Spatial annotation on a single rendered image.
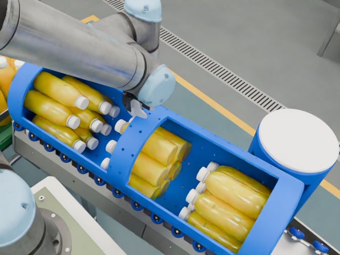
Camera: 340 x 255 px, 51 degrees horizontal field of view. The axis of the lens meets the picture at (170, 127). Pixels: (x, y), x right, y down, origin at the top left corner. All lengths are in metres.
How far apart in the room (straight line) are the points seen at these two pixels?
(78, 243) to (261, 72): 2.57
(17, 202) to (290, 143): 0.92
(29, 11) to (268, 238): 0.69
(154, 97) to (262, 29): 3.11
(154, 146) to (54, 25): 0.60
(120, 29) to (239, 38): 2.81
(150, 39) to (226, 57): 2.48
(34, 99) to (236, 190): 0.68
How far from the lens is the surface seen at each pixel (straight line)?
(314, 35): 3.83
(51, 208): 0.87
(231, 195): 0.95
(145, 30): 0.75
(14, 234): 0.65
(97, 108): 1.18
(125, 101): 0.90
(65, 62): 0.48
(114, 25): 0.72
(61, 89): 1.15
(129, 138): 0.96
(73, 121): 1.14
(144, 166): 1.01
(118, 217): 1.24
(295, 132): 1.32
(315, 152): 1.30
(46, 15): 0.45
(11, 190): 0.65
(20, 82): 1.16
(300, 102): 3.03
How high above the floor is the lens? 1.97
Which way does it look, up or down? 50 degrees down
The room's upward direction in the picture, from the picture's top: 7 degrees clockwise
